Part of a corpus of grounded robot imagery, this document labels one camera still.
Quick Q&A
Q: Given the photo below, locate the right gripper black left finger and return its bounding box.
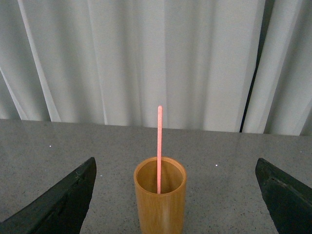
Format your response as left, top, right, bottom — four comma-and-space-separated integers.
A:
0, 157, 97, 234

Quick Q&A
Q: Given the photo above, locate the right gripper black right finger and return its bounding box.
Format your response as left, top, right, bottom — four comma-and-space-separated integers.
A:
255, 158, 312, 234

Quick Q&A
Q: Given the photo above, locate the pink chopstick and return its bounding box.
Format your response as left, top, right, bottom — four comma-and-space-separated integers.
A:
157, 105, 163, 194

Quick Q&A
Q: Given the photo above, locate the bamboo chopstick holder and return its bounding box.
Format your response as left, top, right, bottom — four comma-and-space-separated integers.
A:
134, 156, 187, 234

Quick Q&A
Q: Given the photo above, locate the white curtain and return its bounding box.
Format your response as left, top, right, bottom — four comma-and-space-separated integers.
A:
0, 0, 312, 136

